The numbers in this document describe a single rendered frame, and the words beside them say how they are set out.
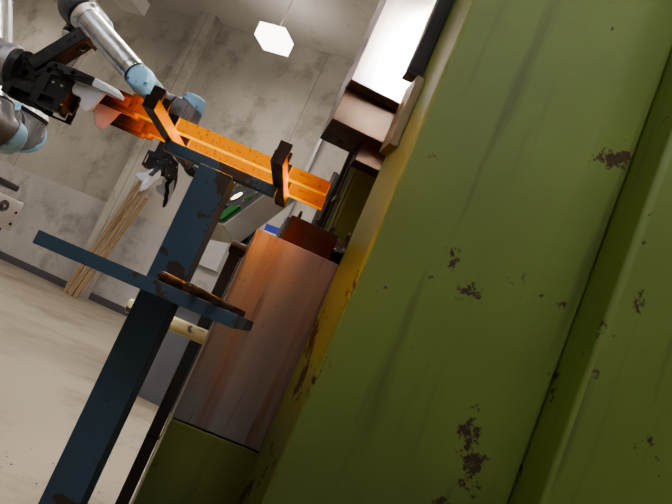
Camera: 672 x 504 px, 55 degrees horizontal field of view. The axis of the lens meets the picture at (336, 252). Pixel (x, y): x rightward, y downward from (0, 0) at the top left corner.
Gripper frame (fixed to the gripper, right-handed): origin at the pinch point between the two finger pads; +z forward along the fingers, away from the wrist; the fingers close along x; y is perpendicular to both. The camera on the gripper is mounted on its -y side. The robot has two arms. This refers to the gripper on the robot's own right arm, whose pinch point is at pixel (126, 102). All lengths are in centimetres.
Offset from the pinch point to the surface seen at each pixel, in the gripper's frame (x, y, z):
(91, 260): 20.2, 27.5, 13.8
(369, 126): -48, -31, 39
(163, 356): -315, 69, -34
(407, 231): -9, -1, 55
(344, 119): -47, -30, 32
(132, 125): -10.5, 1.2, -1.3
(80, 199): -1001, -51, -409
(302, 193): -11.0, 0.3, 33.8
